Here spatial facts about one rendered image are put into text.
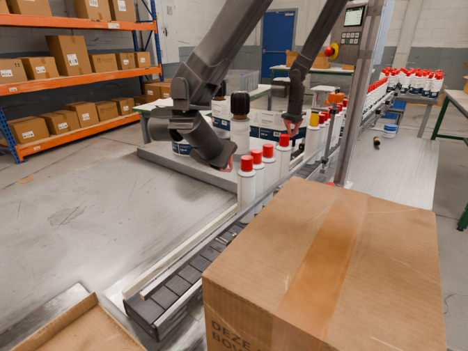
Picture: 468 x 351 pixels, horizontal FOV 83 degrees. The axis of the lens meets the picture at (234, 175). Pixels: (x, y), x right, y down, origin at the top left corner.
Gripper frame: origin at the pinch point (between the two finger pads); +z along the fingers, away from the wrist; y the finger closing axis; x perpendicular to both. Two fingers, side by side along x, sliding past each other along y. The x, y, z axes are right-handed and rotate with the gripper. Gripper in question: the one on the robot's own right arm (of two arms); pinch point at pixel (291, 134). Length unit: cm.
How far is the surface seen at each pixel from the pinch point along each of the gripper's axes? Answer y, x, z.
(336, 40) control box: -10.9, 8.0, -34.7
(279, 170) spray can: 22.7, 6.9, 4.7
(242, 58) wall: -698, -498, 40
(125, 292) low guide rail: 81, 3, 10
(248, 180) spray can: 44.6, 8.1, -1.8
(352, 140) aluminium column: -3.6, 22.6, -2.1
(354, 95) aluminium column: -3.7, 19.8, -18.1
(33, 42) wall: -78, -444, -17
